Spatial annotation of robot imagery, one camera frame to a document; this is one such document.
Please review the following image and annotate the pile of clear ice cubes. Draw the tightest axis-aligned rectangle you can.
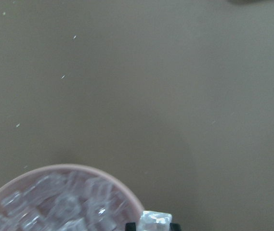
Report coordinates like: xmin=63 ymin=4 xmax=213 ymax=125
xmin=0 ymin=170 xmax=130 ymax=231

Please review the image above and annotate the pink bowl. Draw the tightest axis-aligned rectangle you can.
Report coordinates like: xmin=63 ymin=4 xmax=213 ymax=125
xmin=0 ymin=164 xmax=145 ymax=231

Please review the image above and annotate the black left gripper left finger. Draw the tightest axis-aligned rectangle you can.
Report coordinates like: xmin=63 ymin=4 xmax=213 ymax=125
xmin=125 ymin=222 xmax=137 ymax=231

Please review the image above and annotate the clear ice cube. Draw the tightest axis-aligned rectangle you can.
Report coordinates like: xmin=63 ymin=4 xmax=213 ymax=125
xmin=136 ymin=210 xmax=172 ymax=231

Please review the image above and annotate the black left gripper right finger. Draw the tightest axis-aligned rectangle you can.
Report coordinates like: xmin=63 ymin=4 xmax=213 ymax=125
xmin=170 ymin=223 xmax=181 ymax=231

